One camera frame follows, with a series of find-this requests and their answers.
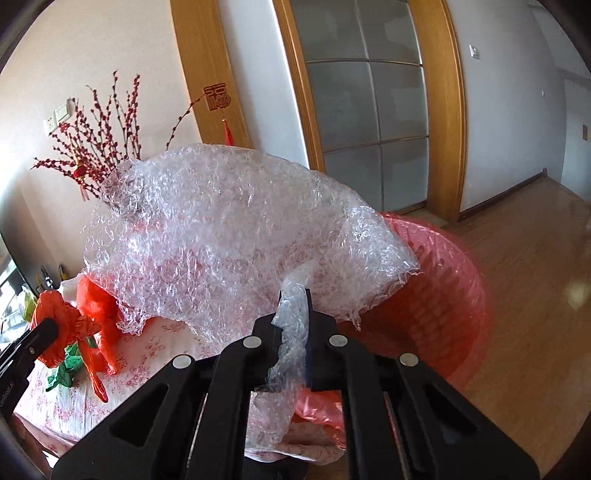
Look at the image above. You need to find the dark green plastic bag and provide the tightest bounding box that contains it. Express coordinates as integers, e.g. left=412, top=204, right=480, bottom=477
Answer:
left=45, top=343, right=84, bottom=392

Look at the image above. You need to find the red fu tassel ornament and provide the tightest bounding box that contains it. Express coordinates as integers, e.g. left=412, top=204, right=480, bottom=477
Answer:
left=204, top=82, right=235, bottom=146

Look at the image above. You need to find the red lined trash basket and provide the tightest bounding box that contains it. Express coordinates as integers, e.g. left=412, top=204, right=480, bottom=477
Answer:
left=294, top=211, right=492, bottom=451

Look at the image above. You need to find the large orange plastic bag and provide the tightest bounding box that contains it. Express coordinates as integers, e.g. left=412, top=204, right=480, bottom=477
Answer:
left=76, top=274, right=123, bottom=376

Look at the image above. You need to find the white switch right wall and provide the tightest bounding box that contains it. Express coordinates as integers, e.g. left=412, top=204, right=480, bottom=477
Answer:
left=469, top=45, right=480, bottom=59

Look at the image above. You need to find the white wall socket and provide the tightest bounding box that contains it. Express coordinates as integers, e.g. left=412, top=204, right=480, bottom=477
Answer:
left=47, top=116, right=57, bottom=132

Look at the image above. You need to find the red berry branch bouquet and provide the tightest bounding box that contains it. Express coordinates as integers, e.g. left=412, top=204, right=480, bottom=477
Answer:
left=31, top=69, right=206, bottom=200

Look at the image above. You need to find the black flat television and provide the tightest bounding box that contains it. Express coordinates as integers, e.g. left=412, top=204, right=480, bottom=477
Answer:
left=0, top=237, right=38, bottom=311

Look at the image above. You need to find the white wall light switch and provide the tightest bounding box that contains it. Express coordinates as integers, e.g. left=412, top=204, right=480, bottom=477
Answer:
left=53, top=98, right=75, bottom=125

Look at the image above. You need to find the frosted glass sliding door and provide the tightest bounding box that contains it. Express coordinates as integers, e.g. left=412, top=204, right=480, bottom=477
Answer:
left=291, top=0, right=429, bottom=212

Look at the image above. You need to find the wooden door frame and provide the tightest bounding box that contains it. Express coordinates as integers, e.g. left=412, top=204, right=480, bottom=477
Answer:
left=273, top=1, right=468, bottom=223

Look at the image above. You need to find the floral pink white tablecloth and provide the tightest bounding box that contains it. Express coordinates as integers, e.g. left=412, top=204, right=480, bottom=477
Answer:
left=14, top=317, right=345, bottom=465

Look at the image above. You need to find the small red lantern ornament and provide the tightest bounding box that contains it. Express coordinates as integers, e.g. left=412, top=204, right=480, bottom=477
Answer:
left=72, top=164, right=88, bottom=181

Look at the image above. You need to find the clear bubble wrap sheet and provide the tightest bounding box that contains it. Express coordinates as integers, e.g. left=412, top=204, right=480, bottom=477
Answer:
left=84, top=144, right=420, bottom=465

